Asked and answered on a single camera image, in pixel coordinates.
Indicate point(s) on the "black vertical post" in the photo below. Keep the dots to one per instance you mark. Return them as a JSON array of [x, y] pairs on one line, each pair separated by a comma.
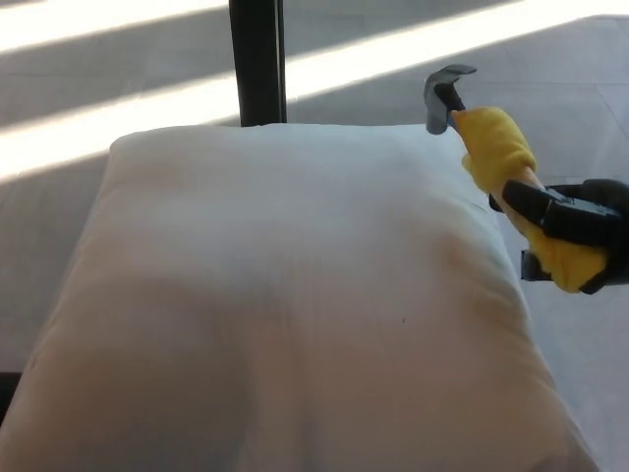
[[256, 64]]

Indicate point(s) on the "white pillow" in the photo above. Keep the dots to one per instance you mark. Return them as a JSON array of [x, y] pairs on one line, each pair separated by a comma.
[[270, 295]]

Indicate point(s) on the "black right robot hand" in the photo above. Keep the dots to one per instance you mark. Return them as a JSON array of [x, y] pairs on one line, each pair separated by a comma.
[[589, 216]]

